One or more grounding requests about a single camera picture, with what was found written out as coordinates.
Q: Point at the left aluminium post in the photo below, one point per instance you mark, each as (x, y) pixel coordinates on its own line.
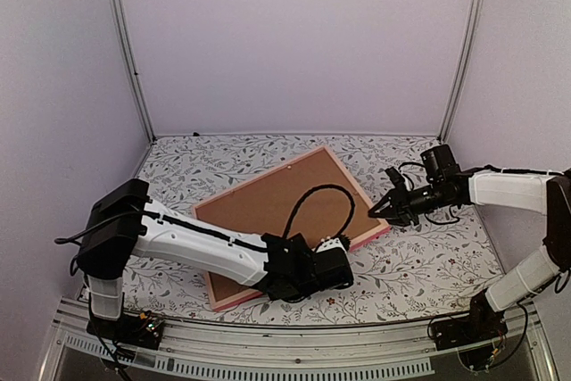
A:
(129, 60)

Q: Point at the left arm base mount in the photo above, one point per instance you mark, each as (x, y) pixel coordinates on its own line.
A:
(144, 330)

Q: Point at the front aluminium rail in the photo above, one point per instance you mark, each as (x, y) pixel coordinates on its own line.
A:
(207, 352)

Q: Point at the floral table mat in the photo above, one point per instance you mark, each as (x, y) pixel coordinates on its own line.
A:
(408, 273)

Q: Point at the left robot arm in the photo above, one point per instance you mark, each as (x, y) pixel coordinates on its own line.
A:
(129, 222)

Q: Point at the pink wooden picture frame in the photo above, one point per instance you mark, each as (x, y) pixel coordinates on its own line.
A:
(263, 204)

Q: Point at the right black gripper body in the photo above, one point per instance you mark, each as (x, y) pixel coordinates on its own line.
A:
(426, 202)

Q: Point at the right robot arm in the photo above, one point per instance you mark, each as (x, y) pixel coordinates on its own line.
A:
(531, 204)

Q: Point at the brown backing board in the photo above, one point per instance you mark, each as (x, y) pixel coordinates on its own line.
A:
(224, 292)

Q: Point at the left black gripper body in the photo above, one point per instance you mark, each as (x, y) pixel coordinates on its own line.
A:
(299, 245)

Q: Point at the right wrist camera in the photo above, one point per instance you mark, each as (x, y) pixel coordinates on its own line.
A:
(399, 180)

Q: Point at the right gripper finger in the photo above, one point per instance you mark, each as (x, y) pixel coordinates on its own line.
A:
(392, 216)
(391, 200)

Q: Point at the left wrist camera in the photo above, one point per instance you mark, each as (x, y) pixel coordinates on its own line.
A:
(329, 243)

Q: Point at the right aluminium post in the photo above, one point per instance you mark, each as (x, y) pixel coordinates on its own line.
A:
(474, 14)

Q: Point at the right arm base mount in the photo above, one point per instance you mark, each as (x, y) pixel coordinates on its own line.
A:
(477, 347)

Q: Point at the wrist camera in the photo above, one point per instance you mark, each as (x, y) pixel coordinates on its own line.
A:
(399, 180)
(329, 243)

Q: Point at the aluminium post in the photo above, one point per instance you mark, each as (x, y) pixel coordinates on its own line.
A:
(129, 60)
(474, 14)

